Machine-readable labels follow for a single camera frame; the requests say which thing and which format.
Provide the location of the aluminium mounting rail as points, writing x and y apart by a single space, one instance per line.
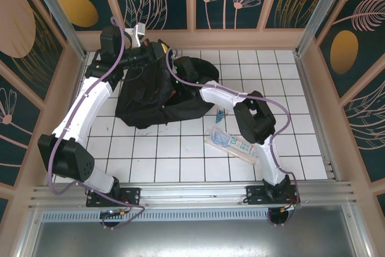
192 192

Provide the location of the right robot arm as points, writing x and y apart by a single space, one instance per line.
255 118

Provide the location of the blue binder clip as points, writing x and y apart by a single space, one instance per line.
220 116

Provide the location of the small circuit board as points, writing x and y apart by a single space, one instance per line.
291 207
113 212

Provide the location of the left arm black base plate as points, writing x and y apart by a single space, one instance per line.
129 195

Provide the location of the aluminium side rail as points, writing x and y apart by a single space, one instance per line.
316 118

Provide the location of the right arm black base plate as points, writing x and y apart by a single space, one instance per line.
255 193

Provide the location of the black backpack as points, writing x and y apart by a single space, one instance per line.
144 100

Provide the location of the grey metal plate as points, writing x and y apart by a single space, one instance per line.
192 240

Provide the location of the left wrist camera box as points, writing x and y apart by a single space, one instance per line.
136 35

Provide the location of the aluminium corner post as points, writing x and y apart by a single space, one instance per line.
60 16
319 13

